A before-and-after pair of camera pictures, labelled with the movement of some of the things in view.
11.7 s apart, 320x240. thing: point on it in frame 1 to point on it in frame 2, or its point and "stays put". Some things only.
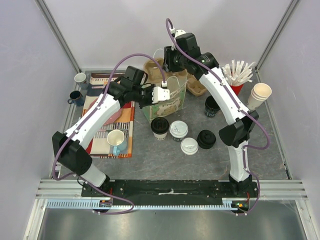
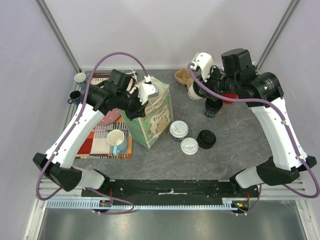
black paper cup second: x=211 y=108 stays put
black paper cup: x=179 y=139 stays put
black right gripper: x=169 y=60 to x=206 y=86
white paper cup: x=160 y=137 to x=193 y=92
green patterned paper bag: x=176 y=88 to x=147 y=129
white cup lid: x=189 y=146 stays put
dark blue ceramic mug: x=76 y=98 stays put
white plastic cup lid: x=178 y=129 stays put
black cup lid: x=206 y=139 stays put
